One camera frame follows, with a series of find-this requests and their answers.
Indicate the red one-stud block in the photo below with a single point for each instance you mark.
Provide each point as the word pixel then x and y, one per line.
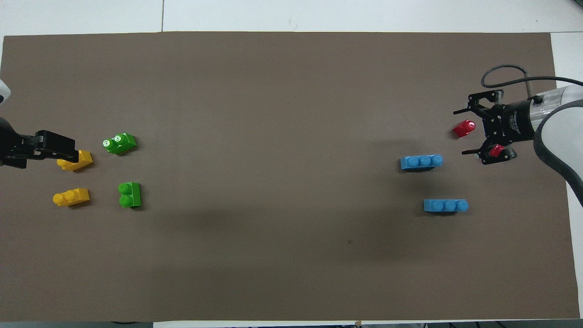
pixel 464 129
pixel 495 150

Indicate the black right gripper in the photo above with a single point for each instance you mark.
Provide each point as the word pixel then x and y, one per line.
pixel 512 120

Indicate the yellow two-stud block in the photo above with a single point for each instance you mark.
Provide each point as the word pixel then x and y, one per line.
pixel 85 159
pixel 70 197

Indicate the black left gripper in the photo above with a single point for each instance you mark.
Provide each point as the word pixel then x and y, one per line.
pixel 16 148

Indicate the brown table mat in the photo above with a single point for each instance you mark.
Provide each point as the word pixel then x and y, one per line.
pixel 273 114

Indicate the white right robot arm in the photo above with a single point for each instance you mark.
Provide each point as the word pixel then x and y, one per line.
pixel 555 132

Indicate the blue three-stud block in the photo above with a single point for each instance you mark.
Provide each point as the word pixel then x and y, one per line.
pixel 421 162
pixel 446 206

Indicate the green two-stud block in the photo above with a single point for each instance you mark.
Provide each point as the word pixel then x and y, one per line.
pixel 132 195
pixel 123 143

